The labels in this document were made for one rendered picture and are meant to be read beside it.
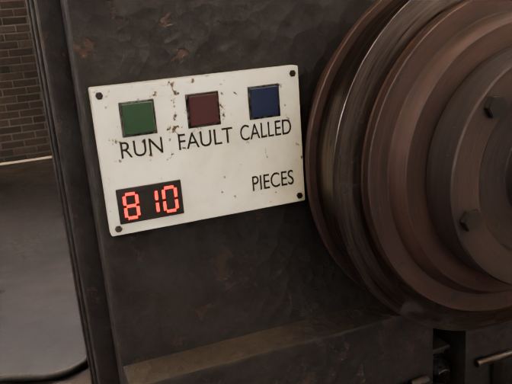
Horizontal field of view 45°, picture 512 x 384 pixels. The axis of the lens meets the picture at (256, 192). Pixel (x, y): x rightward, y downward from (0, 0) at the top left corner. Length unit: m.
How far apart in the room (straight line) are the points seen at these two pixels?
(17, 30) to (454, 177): 6.20
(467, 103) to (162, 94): 0.34
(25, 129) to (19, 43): 0.85
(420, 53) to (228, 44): 0.24
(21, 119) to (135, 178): 6.01
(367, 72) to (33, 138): 6.19
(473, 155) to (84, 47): 0.45
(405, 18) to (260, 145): 0.24
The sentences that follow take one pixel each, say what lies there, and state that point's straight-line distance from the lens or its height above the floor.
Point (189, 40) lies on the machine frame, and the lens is 0.78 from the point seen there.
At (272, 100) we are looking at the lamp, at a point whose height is 1.20.
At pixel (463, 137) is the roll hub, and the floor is 1.17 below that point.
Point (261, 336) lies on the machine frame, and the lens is 0.90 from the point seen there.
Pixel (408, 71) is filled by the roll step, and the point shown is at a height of 1.24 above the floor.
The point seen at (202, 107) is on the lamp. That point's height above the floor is 1.20.
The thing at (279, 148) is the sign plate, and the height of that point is 1.14.
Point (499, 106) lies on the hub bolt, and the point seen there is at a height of 1.20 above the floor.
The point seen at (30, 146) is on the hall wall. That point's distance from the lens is 6.80.
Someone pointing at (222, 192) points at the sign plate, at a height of 1.09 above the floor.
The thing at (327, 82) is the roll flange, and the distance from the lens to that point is 0.75.
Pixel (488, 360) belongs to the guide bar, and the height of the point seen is 0.76.
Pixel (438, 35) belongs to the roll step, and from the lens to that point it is 0.73.
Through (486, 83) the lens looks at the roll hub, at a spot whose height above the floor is 1.22.
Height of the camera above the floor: 1.31
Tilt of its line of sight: 16 degrees down
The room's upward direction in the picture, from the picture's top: 5 degrees counter-clockwise
